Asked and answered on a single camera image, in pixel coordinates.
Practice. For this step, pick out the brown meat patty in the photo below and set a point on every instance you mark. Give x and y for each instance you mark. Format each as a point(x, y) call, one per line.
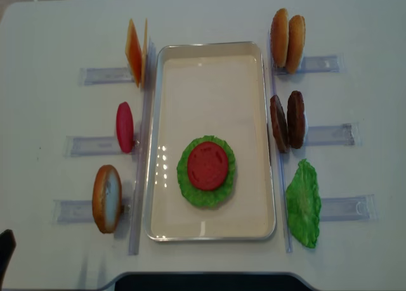
point(296, 121)
point(279, 124)

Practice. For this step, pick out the tomato slice on tray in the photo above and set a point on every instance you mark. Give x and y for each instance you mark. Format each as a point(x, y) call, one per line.
point(207, 166)

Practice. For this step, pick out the lettuce leaf on tray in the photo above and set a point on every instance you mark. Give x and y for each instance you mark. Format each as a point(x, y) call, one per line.
point(206, 199)

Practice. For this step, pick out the upright tomato slice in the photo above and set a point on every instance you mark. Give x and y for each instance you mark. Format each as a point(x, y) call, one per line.
point(125, 128)

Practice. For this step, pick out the orange cheese slice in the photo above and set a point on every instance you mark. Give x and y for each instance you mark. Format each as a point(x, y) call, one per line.
point(133, 53)

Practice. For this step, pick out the upright lettuce leaf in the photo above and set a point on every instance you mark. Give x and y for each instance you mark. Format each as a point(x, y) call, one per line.
point(304, 205)

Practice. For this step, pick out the silver metal tray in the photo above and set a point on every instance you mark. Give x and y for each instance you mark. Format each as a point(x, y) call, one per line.
point(219, 90)

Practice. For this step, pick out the bun half left rack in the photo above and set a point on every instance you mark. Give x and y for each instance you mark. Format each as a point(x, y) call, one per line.
point(107, 199)

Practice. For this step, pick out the left bun top right rack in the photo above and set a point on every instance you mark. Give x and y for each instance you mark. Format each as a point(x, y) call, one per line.
point(279, 37)

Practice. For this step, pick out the dark base at bottom edge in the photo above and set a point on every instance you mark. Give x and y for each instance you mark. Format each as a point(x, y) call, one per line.
point(208, 282)

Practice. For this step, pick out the right clear acrylic rack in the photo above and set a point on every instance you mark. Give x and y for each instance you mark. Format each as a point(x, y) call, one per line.
point(361, 208)

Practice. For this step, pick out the clear acrylic rack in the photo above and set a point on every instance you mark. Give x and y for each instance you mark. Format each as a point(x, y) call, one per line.
point(361, 208)
point(79, 211)

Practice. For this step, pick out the left clear acrylic rack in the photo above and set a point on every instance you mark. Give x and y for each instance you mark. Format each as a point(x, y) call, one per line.
point(79, 211)

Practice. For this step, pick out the black object lower left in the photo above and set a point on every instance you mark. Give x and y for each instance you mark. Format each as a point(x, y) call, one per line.
point(7, 248)

